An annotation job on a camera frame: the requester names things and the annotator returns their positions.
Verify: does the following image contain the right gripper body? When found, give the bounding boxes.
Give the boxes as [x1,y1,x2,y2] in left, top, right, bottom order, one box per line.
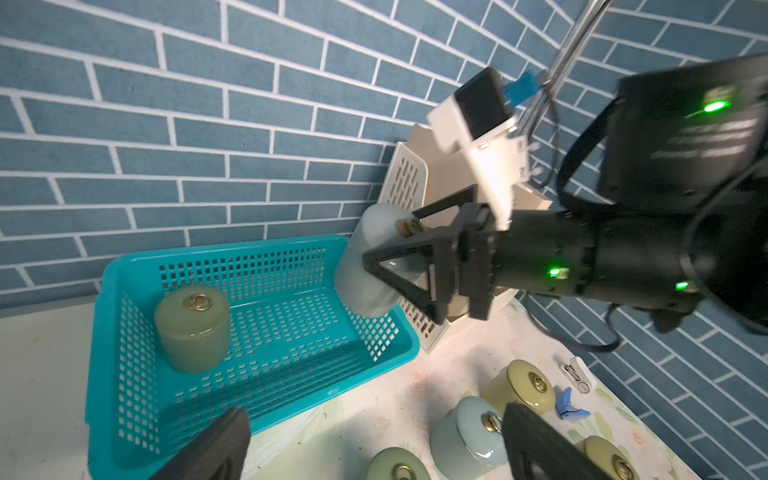
[453,203,599,319]

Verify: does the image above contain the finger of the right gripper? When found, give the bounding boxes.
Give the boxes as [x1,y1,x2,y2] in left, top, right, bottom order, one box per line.
[411,185,480,234]
[362,233,460,324]

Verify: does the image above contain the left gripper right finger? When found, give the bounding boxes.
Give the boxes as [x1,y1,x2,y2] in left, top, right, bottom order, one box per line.
[502,403,609,480]

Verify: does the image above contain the blue-grey tea canister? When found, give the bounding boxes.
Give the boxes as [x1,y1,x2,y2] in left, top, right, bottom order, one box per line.
[333,202,428,319]
[430,396,508,479]

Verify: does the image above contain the yellow tea canister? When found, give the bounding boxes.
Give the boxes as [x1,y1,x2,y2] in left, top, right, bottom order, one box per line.
[480,359,556,415]
[579,436,640,480]

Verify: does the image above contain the green tea canister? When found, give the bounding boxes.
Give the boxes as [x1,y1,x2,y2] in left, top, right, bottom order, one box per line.
[362,447,431,480]
[154,285,231,374]

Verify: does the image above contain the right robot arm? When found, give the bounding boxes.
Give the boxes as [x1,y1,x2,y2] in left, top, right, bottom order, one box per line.
[362,54,767,335]

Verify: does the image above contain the teal plastic basket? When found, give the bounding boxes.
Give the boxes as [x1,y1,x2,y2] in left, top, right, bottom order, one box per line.
[85,235,420,479]

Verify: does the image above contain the white desktop file organizer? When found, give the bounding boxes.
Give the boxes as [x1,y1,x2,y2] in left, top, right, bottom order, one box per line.
[375,123,553,355]

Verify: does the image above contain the blue plastic clip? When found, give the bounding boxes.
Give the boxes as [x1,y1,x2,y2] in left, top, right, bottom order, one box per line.
[555,387,592,422]

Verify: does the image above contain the floral table mat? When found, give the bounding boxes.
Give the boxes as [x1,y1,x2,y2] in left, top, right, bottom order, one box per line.
[243,301,697,479]

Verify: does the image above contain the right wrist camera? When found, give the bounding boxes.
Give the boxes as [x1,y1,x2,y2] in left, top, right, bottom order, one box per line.
[427,67,530,231]

